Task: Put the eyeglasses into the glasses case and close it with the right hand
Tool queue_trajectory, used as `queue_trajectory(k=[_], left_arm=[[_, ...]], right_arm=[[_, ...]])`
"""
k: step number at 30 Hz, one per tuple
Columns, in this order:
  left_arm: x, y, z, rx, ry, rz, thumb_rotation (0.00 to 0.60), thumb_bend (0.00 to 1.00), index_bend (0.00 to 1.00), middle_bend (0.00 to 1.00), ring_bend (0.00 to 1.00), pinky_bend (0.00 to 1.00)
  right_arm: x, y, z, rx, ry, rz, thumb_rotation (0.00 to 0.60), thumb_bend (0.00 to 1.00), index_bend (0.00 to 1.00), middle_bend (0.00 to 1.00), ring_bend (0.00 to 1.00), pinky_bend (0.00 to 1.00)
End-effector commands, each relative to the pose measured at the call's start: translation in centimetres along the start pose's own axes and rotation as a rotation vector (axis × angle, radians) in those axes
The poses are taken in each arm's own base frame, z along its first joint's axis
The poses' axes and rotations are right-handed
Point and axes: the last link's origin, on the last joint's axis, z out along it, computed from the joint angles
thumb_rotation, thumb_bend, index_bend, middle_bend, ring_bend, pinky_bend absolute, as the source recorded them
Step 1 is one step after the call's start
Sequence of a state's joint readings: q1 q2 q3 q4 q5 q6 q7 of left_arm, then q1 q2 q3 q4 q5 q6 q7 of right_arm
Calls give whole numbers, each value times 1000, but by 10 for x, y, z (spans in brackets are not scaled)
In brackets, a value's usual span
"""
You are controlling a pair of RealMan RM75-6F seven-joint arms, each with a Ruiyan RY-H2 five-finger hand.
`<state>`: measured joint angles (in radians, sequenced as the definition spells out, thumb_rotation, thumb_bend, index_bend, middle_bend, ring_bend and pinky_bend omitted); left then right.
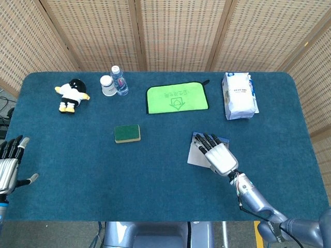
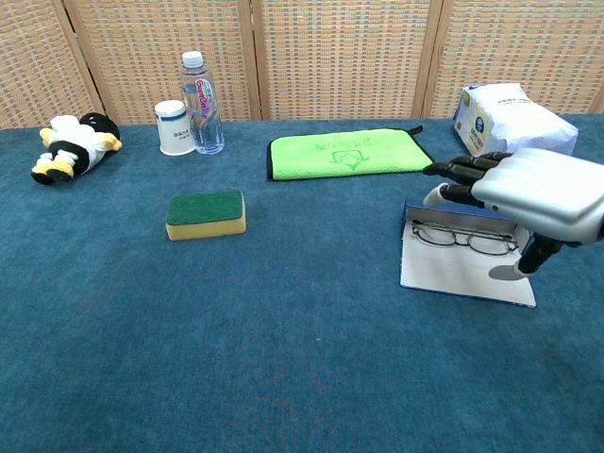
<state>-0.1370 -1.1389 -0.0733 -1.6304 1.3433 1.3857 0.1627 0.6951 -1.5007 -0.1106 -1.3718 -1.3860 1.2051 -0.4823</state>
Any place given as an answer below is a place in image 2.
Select white paper cup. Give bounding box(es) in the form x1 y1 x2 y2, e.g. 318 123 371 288
154 99 196 157

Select green microfiber cloth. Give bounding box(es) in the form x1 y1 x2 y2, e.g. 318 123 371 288
266 125 435 182

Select blue white glasses case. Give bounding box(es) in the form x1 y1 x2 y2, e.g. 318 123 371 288
399 197 538 309

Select white tissue pack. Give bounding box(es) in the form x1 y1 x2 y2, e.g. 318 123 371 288
452 83 580 158

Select green yellow sponge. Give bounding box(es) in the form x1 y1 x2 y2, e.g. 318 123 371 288
164 189 248 243

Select thin-framed eyeglasses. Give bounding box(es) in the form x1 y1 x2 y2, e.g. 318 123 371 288
411 219 519 257

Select clear plastic water bottle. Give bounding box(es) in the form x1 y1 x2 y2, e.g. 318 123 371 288
180 50 226 157

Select black white penguin plush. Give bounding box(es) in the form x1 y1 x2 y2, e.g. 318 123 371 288
30 111 124 186

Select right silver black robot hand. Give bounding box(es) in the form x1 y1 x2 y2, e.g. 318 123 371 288
422 147 604 280

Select woven bamboo folding screen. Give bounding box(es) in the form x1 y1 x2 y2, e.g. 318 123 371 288
0 0 604 129

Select blue felt table cover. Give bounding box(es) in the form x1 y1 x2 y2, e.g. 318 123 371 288
0 112 604 453

